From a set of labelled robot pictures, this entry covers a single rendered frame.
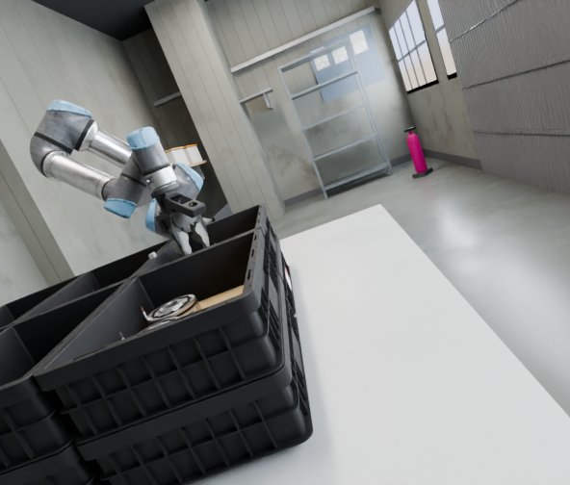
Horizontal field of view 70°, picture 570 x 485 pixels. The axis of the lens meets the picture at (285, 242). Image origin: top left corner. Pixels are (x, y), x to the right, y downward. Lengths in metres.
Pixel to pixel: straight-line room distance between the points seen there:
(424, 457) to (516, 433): 0.10
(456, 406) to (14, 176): 3.43
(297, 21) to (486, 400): 6.90
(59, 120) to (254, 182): 5.01
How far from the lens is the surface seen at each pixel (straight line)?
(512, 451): 0.54
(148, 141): 1.11
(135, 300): 0.89
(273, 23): 7.26
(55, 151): 1.46
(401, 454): 0.55
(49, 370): 0.60
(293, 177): 7.10
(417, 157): 5.61
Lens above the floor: 1.08
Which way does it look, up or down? 13 degrees down
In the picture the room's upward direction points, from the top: 22 degrees counter-clockwise
